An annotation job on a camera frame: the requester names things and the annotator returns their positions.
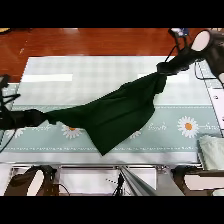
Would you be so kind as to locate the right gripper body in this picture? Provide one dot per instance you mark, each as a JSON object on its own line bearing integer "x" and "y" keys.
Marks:
{"x": 168, "y": 67}

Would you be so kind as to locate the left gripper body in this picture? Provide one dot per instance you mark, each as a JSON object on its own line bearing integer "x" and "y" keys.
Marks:
{"x": 33, "y": 118}

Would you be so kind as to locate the dark green garment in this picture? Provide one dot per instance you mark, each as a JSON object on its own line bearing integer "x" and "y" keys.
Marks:
{"x": 116, "y": 116}

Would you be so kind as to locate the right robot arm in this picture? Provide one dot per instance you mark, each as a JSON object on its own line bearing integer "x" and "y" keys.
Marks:
{"x": 213, "y": 53}

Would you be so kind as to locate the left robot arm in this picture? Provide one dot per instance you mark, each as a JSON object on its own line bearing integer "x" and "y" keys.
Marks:
{"x": 10, "y": 120}

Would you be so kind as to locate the pale green garment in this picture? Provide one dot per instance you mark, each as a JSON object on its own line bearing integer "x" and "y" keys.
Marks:
{"x": 213, "y": 151}

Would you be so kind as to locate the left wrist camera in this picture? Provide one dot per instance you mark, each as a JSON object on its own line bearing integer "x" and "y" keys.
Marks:
{"x": 4, "y": 80}

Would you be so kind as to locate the silver frame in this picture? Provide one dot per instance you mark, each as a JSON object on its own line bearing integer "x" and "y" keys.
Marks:
{"x": 140, "y": 186}

